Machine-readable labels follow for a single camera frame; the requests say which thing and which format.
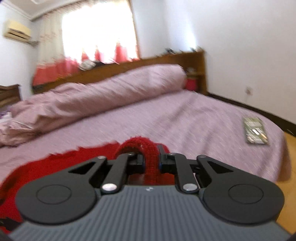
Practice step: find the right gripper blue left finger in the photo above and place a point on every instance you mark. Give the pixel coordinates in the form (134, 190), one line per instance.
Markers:
(120, 169)

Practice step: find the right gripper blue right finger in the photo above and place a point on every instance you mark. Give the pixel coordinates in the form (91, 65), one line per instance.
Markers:
(182, 168)

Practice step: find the red knit cardigan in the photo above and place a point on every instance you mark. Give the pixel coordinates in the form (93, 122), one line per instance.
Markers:
(10, 217)

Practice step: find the pink floral bed sheet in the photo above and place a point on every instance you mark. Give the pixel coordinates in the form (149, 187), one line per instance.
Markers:
(186, 122)

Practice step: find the red container on shelf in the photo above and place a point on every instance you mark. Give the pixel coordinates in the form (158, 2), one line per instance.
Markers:
(191, 84)

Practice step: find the pink floral duvet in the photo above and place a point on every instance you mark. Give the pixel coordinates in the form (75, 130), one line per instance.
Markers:
(70, 102)

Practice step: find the green patterned box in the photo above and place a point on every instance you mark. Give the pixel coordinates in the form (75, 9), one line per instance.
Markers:
(254, 131)

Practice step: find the red and white curtain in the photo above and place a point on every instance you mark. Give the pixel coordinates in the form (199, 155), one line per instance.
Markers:
(86, 30)

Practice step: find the wooden headboard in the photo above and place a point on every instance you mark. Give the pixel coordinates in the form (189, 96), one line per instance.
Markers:
(9, 95)

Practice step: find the white air conditioner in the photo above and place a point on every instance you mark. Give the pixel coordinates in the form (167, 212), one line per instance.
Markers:
(16, 31)

